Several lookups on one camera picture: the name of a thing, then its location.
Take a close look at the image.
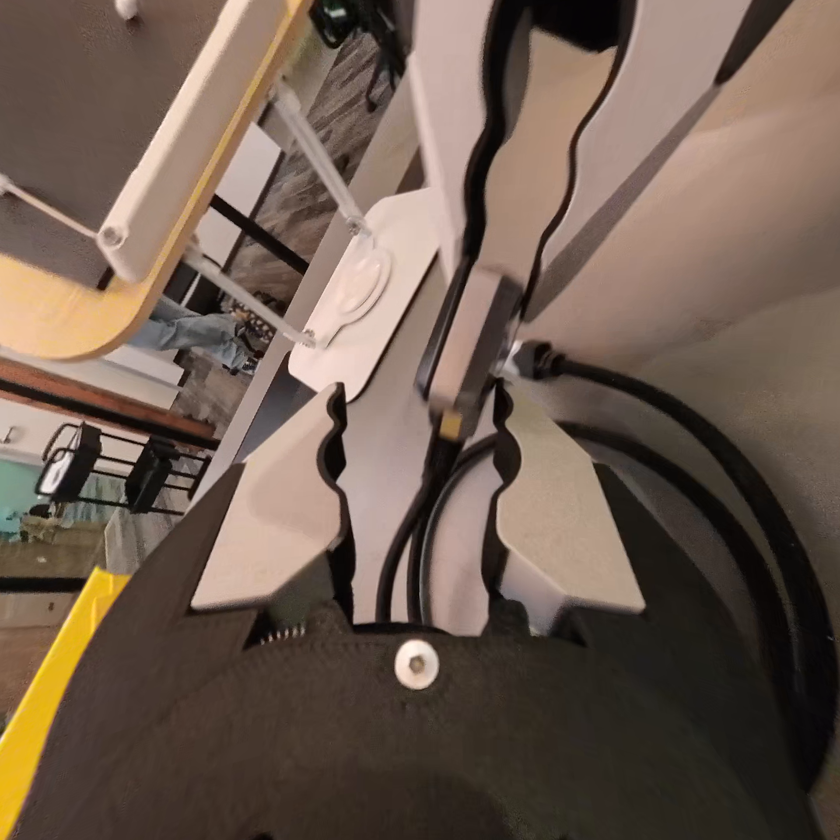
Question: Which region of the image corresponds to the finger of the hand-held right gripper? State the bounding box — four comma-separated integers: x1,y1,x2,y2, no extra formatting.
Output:
407,0,521,271
520,0,795,324

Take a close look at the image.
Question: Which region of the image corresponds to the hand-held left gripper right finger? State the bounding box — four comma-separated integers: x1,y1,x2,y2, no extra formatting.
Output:
492,386,646,635

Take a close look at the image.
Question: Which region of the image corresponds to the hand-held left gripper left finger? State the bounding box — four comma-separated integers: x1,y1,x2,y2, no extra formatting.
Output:
190,382,353,611

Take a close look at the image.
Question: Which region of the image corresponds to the black hdmi switch with cable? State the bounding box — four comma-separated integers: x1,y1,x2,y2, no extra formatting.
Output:
377,268,829,782

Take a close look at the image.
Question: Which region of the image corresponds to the yellow plastic bin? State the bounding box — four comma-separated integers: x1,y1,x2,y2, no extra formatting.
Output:
0,567,133,744

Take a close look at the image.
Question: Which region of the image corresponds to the black utility cart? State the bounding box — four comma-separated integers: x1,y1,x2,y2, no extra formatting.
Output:
36,420,214,521

